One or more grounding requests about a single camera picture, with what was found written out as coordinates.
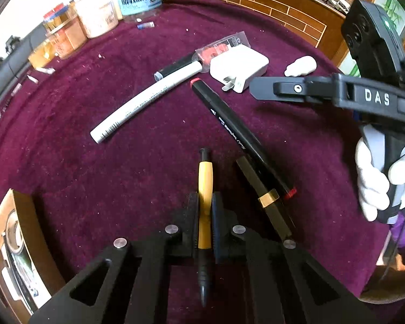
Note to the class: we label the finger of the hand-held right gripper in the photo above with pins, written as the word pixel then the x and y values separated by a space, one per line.
pixel 290 89

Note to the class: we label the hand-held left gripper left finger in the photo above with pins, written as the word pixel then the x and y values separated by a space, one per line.
pixel 193 222

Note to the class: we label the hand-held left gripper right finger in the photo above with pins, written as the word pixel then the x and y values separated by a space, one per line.
pixel 218 222

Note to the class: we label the white dropper bottle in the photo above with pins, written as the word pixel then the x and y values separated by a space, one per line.
pixel 302 65

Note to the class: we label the yellow and black pen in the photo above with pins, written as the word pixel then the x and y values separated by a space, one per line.
pixel 205 182

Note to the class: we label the black tube with gold band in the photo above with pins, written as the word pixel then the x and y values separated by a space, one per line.
pixel 266 199

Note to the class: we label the large white charger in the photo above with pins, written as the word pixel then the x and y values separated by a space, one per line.
pixel 239 67

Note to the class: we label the black marker with red caps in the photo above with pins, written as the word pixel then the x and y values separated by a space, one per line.
pixel 236 131

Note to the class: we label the red item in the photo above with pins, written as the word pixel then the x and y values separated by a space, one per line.
pixel 219 49

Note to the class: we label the black marker with grey cap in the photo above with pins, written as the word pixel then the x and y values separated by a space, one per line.
pixel 172 69

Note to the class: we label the white marker pen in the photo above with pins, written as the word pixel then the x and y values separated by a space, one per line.
pixel 145 101

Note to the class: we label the cardboard box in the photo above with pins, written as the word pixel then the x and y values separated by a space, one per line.
pixel 30 229

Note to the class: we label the dark green tube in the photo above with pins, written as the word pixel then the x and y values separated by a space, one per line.
pixel 23 276

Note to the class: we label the person's right hand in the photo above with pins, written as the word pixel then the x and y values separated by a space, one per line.
pixel 371 189

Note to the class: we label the wooden brick-pattern counter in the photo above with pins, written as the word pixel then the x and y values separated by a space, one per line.
pixel 256 0

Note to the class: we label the maroon table cloth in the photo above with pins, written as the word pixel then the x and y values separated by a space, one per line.
pixel 87 175

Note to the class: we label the small blue capped tube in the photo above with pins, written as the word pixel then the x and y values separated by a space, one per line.
pixel 145 25

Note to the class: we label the white plastic jar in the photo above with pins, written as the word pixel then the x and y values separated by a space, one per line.
pixel 98 18

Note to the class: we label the silver pen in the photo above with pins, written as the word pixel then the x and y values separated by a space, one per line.
pixel 32 78
pixel 45 70

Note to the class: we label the orange clear jar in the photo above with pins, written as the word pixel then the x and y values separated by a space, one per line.
pixel 69 37

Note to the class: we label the black leather sofa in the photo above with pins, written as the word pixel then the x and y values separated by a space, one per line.
pixel 6 77

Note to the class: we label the bamboo wall sticker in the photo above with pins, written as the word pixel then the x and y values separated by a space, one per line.
pixel 399 6

